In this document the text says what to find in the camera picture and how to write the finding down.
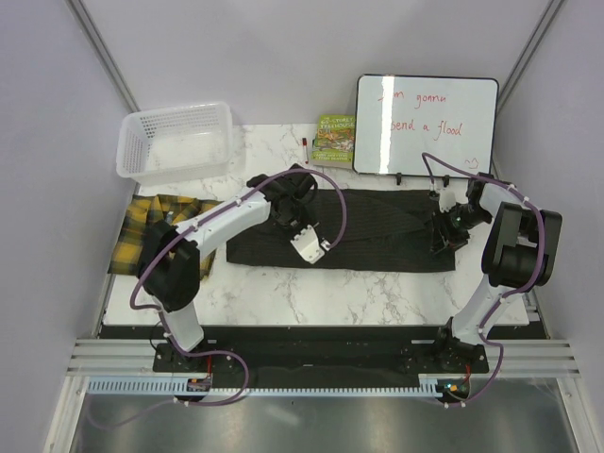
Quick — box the white plastic basket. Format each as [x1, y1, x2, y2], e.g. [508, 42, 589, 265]
[116, 102, 233, 186]

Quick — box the whiteboard with red writing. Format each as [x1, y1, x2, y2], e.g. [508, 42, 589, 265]
[352, 75, 499, 177]

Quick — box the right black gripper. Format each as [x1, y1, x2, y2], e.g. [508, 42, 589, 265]
[429, 204, 493, 256]

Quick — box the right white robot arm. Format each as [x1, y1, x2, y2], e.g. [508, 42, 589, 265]
[428, 173, 562, 372]

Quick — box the red whiteboard marker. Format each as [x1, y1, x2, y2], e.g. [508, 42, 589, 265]
[302, 138, 310, 165]

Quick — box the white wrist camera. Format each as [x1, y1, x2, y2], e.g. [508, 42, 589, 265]
[290, 225, 331, 264]
[428, 188, 457, 213]

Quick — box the white slotted cable duct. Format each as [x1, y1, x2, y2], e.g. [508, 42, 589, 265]
[86, 376, 451, 397]

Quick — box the black pinstriped long sleeve shirt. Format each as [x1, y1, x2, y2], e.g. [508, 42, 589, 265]
[225, 186, 459, 274]

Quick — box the green children's book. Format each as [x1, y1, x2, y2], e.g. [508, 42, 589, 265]
[310, 114, 356, 170]

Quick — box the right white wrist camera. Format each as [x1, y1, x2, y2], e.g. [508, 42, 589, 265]
[428, 188, 457, 213]

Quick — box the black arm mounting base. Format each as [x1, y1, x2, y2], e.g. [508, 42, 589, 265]
[98, 323, 490, 378]

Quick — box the yellow plaid folded shirt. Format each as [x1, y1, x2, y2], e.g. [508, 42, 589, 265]
[108, 194, 219, 276]

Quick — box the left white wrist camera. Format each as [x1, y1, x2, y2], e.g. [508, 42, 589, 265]
[290, 225, 331, 264]

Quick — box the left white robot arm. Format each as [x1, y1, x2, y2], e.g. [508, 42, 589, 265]
[130, 165, 329, 371]

